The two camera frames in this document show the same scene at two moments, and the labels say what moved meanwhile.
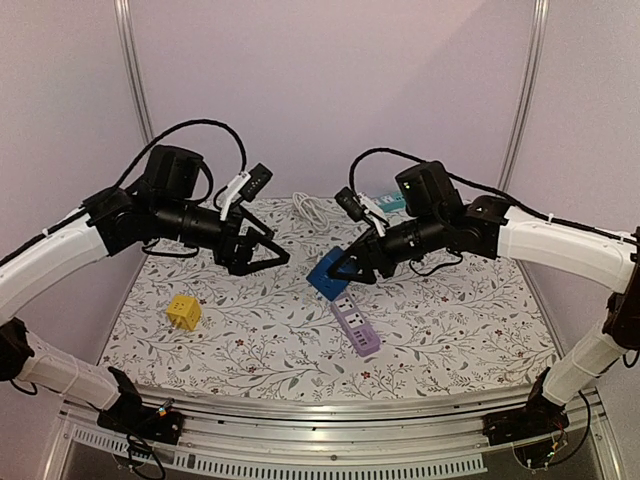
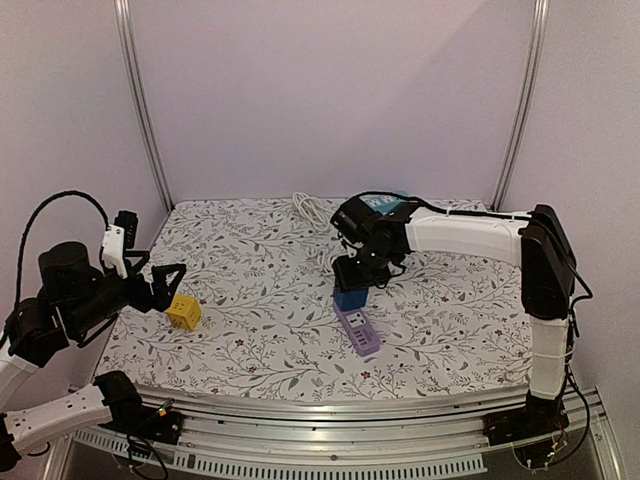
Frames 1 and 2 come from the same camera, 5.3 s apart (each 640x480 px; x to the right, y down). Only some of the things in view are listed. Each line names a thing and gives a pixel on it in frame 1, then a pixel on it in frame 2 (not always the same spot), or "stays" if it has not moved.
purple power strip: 365,342 stays
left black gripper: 238,259 → 161,297
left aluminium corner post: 124,37 stays
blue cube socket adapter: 325,283 → 350,300
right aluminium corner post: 525,95 stays
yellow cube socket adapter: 183,312 stays
